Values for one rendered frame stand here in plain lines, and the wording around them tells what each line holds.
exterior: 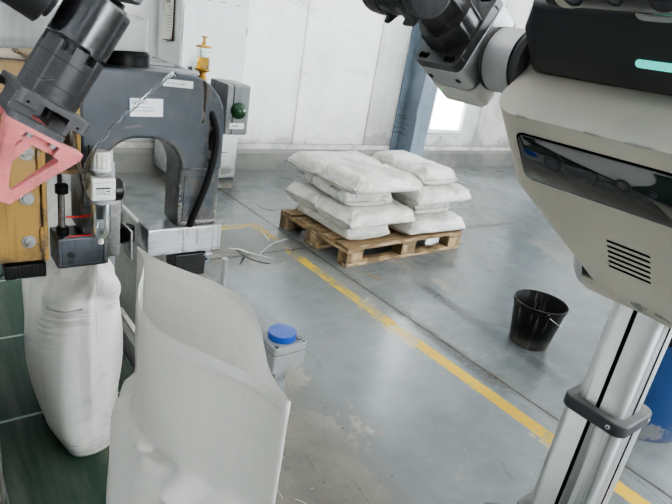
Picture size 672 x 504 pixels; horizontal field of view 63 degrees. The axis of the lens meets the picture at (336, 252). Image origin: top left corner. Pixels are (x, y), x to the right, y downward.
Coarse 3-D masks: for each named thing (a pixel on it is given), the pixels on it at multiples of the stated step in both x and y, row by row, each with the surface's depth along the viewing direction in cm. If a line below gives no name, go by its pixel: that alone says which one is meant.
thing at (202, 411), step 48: (144, 288) 96; (192, 288) 90; (144, 336) 76; (192, 336) 93; (240, 336) 85; (144, 384) 78; (192, 384) 71; (240, 384) 67; (144, 432) 81; (192, 432) 73; (240, 432) 69; (144, 480) 82; (192, 480) 76; (240, 480) 72
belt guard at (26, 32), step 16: (0, 16) 63; (16, 16) 66; (48, 16) 70; (128, 16) 86; (0, 32) 64; (16, 32) 66; (32, 32) 68; (128, 32) 86; (144, 32) 90; (32, 48) 69; (128, 48) 87; (144, 48) 91
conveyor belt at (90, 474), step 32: (0, 288) 204; (0, 320) 185; (0, 352) 170; (0, 384) 156; (0, 416) 145; (32, 416) 147; (32, 448) 137; (64, 448) 138; (32, 480) 128; (64, 480) 129; (96, 480) 131
